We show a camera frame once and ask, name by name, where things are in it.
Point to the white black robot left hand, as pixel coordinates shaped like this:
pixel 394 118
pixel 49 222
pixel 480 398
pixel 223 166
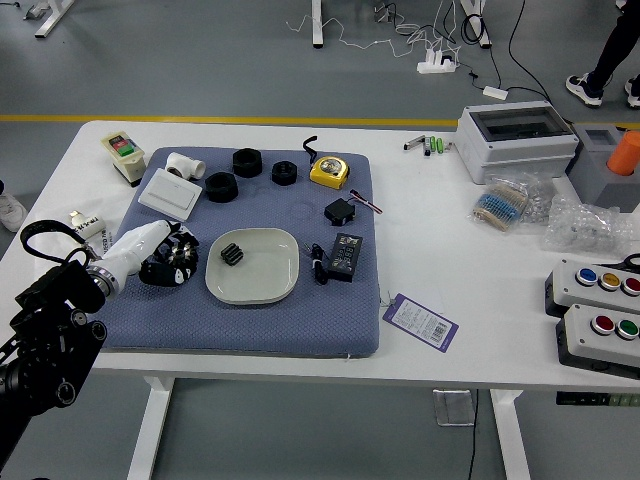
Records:
pixel 135 245

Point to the big black gear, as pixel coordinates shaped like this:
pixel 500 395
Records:
pixel 177 252

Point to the small black gear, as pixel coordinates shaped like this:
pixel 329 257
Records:
pixel 232 255

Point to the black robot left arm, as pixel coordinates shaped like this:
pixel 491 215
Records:
pixel 45 325

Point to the small white printed box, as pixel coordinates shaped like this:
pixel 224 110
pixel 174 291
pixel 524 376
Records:
pixel 92 227

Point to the big black hex nut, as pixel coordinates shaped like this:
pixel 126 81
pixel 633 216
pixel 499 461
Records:
pixel 247 162
pixel 220 187

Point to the small black hex nut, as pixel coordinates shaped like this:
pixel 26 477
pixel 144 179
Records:
pixel 285 173

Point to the blue yellow red button box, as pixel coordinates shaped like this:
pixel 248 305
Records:
pixel 565 295

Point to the red green button box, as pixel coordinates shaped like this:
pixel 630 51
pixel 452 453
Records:
pixel 585 345

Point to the white plastic bag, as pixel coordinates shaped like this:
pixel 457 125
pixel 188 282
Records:
pixel 55 207

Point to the white pipe tee fitting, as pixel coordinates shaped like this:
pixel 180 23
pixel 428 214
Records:
pixel 182 165

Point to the person's foot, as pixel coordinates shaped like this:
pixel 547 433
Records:
pixel 9 212

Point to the cream square plate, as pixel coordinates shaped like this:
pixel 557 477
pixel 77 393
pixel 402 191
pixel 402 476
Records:
pixel 265 280

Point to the blue-grey quilted mat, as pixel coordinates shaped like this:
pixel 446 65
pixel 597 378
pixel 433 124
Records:
pixel 260 330

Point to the yellow tape measure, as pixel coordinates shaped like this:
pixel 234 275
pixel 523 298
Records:
pixel 327 172

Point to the black digital display module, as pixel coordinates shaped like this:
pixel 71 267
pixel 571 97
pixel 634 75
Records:
pixel 344 256

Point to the white background table leg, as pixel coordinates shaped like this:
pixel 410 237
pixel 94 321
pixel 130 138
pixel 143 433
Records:
pixel 317 25
pixel 477 22
pixel 52 17

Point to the purple paper tag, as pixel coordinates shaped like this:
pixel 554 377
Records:
pixel 420 322

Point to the small silver metal piece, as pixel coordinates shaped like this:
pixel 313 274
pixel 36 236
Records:
pixel 449 146

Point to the white power strip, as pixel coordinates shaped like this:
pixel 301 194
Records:
pixel 435 66

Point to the silver floor socket plate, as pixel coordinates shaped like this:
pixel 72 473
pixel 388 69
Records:
pixel 452 407

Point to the bag of blue resistors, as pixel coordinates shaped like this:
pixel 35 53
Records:
pixel 500 205

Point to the white power adapter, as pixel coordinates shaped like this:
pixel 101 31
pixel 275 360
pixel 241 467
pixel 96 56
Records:
pixel 495 92

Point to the bag of metal screws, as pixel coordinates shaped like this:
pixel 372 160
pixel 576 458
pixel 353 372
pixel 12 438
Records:
pixel 540 200

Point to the clear bubble wrap bag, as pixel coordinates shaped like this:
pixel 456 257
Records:
pixel 585 227

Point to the grey holder block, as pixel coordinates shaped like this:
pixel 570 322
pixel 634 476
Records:
pixel 595 175

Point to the black table height controller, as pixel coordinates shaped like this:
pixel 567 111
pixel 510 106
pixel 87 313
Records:
pixel 595 399

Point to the orange cylinder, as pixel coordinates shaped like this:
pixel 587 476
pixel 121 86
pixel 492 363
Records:
pixel 625 155

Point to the person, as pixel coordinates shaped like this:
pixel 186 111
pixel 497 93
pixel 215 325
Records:
pixel 612 50

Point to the white wall switch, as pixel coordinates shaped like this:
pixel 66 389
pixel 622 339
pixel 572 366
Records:
pixel 170 194

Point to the beige red-green push switch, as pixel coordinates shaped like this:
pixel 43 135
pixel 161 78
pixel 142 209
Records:
pixel 122 155

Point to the grey electrical enclosure box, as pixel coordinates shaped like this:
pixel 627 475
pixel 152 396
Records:
pixel 515 150

